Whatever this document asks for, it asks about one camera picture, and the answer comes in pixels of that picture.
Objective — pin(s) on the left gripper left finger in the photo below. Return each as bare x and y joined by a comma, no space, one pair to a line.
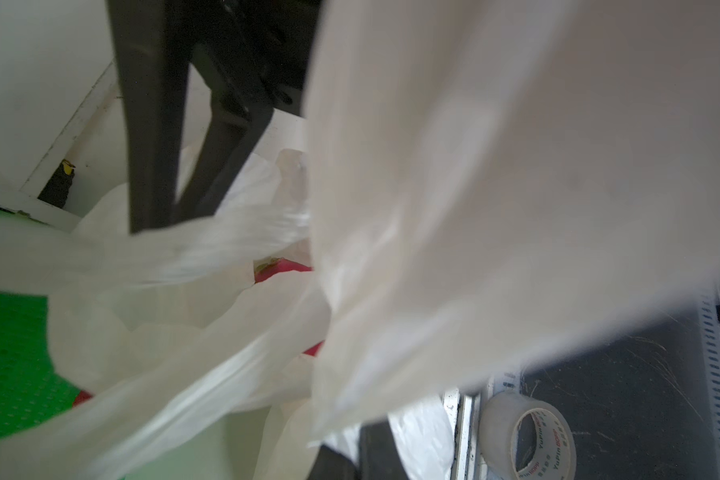
331,465

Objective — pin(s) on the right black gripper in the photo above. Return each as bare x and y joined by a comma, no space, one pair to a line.
152,42

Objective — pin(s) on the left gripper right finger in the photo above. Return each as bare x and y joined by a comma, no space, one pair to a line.
378,455

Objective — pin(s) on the pink dragon fruit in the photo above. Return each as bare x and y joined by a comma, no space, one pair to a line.
286,300

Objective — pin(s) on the white plastic grocery bag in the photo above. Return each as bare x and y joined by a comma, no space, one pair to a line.
487,184

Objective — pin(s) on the green plastic basket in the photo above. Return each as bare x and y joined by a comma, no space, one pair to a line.
30,390

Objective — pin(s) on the white two-tier shelf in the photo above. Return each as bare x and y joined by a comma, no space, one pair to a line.
62,143

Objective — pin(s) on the roll of clear tape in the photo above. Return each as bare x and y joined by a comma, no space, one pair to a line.
523,438

